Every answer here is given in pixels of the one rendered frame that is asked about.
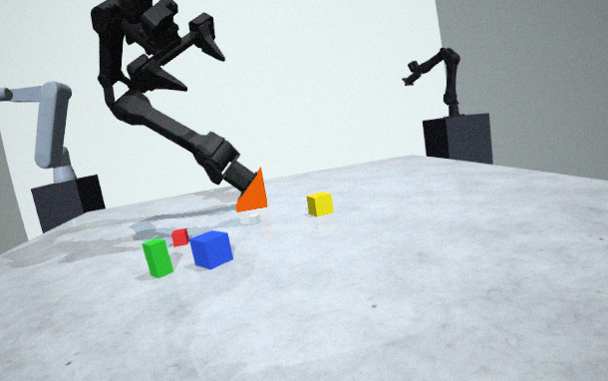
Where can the yellow cube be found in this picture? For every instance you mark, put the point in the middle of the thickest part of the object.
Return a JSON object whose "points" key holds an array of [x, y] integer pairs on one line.
{"points": [[320, 203]]}

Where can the green block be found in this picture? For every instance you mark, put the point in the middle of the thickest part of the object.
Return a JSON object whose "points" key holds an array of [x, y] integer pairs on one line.
{"points": [[155, 250], [160, 268]]}

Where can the blue cube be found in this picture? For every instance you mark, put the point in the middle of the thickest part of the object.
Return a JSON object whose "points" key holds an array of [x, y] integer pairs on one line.
{"points": [[211, 249]]}

